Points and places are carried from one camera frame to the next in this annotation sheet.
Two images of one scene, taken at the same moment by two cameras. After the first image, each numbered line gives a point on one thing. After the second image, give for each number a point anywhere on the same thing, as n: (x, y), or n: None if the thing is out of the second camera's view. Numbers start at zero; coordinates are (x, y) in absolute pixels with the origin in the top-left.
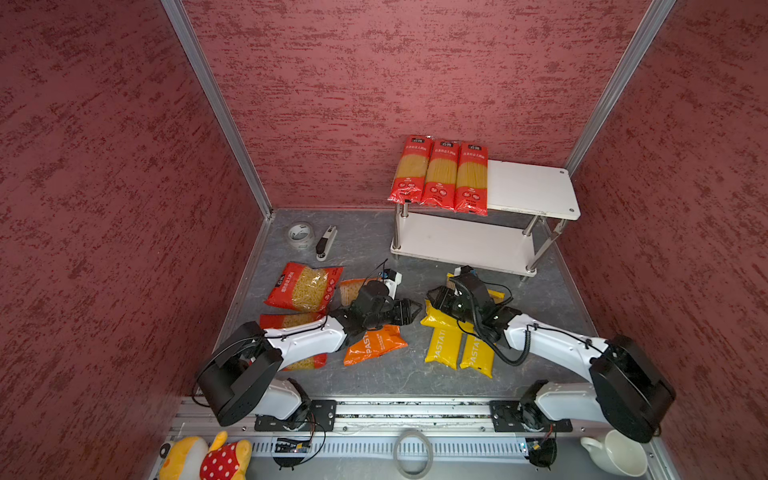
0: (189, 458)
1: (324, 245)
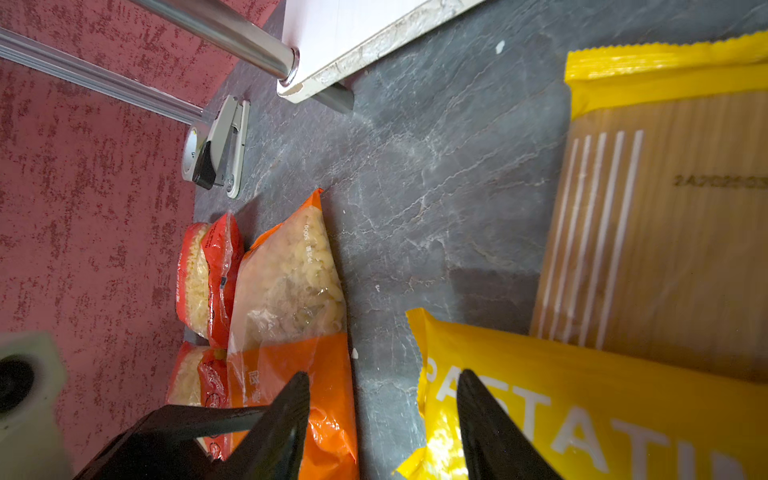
0: None
1: (213, 154)
